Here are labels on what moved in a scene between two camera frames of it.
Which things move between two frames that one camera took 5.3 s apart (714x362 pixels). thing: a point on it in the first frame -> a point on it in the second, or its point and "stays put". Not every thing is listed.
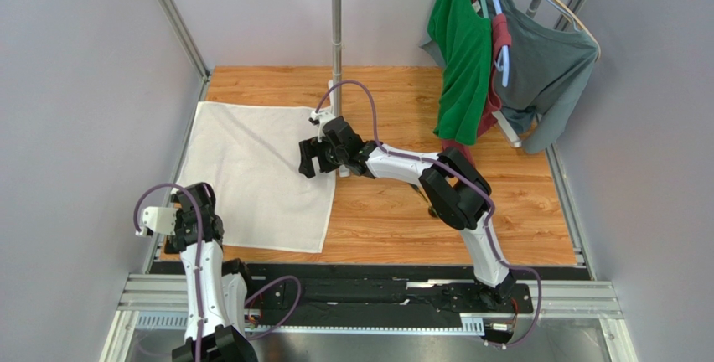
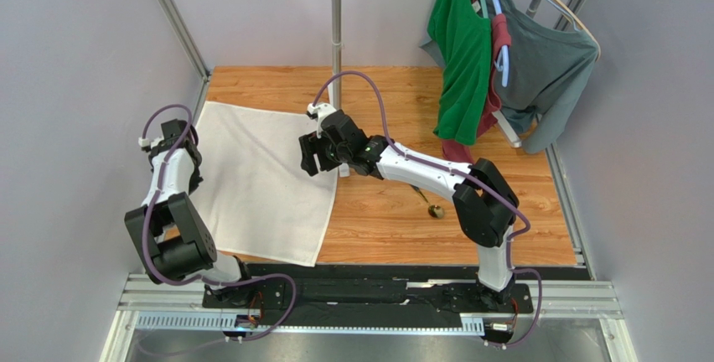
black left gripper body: x=182 y=228 -> x=172 y=131
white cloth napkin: x=250 y=156 stays put
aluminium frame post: x=168 y=11 stays put
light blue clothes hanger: x=501 y=64 stays put
